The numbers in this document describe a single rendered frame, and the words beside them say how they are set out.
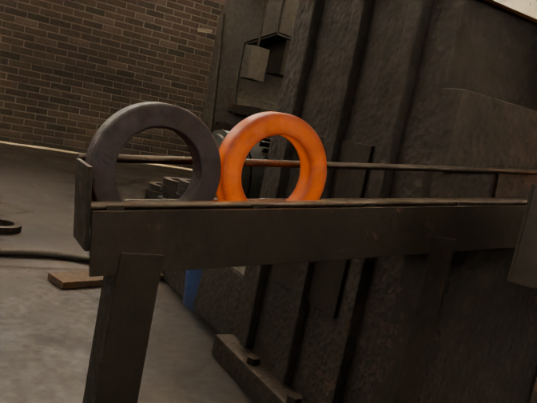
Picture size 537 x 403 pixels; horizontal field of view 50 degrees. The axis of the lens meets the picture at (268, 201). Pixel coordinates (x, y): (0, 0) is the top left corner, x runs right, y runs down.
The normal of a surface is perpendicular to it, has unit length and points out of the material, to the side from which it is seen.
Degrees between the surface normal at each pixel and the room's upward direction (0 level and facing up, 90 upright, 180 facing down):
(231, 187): 90
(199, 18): 90
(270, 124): 90
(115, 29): 90
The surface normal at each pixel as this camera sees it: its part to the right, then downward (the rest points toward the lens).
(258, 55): 0.62, 0.22
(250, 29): -0.75, -0.07
